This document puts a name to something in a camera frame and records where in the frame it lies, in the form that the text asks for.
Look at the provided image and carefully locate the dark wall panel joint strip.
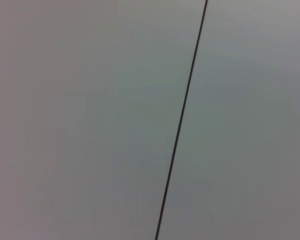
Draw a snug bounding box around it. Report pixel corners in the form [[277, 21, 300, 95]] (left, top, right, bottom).
[[154, 0, 209, 240]]

